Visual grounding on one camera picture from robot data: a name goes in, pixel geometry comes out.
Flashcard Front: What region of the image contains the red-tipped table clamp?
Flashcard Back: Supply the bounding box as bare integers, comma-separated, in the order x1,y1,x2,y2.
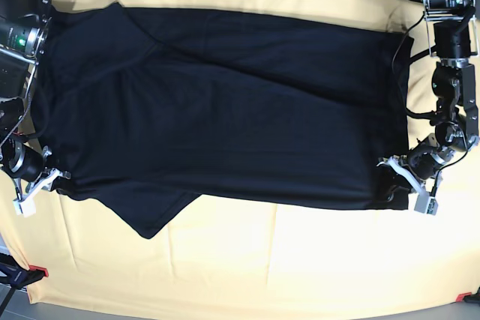
1,253,49,290
456,289,480,305

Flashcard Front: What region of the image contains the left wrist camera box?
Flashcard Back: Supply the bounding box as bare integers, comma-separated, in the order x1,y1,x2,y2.
414,193,438,216

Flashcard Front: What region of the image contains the yellow table cloth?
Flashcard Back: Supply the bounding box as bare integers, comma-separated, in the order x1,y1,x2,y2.
1,0,479,319

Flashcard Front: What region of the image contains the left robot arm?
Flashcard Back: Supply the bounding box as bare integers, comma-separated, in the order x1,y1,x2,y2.
379,0,479,202

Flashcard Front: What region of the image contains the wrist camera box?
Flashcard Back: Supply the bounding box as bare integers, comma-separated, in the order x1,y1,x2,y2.
414,193,438,216
13,200,36,217

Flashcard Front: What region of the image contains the dark navy T-shirt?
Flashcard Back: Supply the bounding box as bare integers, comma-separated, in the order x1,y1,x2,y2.
32,4,413,239

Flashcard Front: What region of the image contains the right red-tipped table clamp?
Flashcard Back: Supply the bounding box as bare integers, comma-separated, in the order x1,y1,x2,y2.
456,289,480,305

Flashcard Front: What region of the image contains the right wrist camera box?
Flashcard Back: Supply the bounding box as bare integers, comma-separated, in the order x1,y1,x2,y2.
13,200,36,217

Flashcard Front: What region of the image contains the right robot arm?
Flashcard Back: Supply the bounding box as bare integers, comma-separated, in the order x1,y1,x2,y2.
1,0,71,215

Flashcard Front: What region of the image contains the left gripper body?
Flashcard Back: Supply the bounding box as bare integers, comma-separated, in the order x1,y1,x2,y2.
406,145,454,181

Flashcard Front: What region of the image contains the left red-tipped table clamp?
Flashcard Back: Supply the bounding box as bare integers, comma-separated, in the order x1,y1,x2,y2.
1,253,49,290

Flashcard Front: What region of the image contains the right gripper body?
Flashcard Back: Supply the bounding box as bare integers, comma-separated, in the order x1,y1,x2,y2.
1,143,45,181

